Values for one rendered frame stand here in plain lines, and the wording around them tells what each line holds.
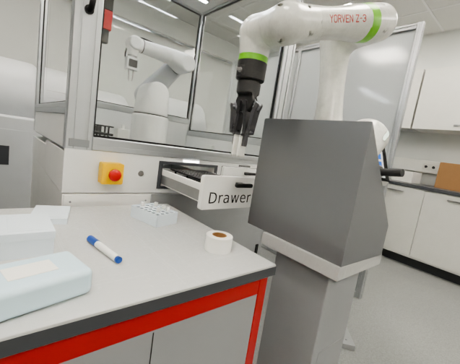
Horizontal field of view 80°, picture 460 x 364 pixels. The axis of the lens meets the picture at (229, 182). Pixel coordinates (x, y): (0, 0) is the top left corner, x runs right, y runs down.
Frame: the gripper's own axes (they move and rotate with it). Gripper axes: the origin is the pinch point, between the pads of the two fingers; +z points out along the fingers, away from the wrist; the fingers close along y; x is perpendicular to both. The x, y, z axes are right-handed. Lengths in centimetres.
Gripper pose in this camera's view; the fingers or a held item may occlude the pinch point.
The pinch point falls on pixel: (238, 146)
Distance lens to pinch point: 90.2
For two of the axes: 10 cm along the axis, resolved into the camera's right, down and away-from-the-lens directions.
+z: -1.6, 9.8, 1.4
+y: 6.4, 2.1, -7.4
